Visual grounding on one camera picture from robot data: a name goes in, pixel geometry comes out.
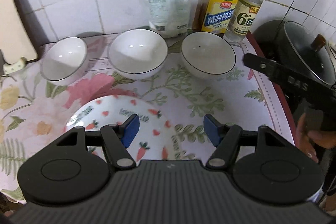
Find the pink rabbit carrot plate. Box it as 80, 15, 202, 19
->
64, 95, 181, 163

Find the white ribbed bowl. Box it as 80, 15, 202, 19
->
108, 29, 168, 80
40, 37, 88, 86
181, 32, 236, 80

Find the person's hand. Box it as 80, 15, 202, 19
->
295, 113, 335, 163

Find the black wok with glass lid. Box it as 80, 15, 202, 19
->
253, 20, 335, 109

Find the floral tablecloth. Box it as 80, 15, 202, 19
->
1, 36, 294, 203

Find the white vinegar bottle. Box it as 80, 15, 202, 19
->
225, 0, 264, 42

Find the cream cutting board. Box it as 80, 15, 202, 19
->
1, 0, 50, 64

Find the white salt bag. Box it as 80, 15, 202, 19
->
142, 0, 192, 38

